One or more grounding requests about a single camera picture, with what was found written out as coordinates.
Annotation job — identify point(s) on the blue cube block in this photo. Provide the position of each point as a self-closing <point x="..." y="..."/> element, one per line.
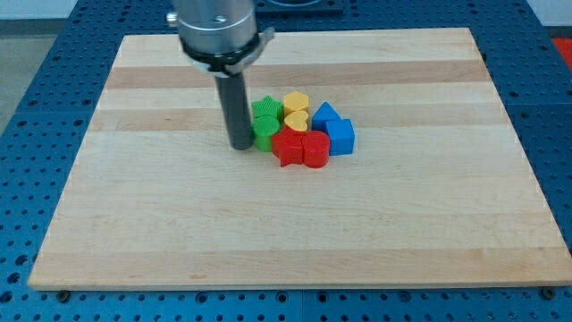
<point x="342" y="136"/>

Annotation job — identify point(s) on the green star block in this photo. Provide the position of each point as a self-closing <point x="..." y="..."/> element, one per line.
<point x="268" y="106"/>

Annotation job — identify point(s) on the yellow hexagon block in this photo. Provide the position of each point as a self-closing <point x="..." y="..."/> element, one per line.
<point x="295" y="101"/>

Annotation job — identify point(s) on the red star block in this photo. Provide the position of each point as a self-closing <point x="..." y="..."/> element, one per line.
<point x="287" y="146"/>

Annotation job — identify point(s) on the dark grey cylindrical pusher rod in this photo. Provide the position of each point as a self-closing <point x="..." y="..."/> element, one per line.
<point x="234" y="102"/>

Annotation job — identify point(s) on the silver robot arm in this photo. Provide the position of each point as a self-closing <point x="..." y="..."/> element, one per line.
<point x="221" y="38"/>

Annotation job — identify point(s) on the green cylinder block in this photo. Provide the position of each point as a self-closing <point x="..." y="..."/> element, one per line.
<point x="264" y="127"/>

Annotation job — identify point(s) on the light wooden board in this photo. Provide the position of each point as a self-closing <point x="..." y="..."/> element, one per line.
<point x="437" y="193"/>

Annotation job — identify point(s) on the red heart block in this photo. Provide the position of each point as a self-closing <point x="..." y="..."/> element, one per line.
<point x="316" y="146"/>

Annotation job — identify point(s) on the yellow heart block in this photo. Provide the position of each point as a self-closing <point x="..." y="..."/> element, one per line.
<point x="297" y="121"/>

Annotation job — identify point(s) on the blue triangle block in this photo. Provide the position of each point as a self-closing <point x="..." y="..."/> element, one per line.
<point x="322" y="115"/>

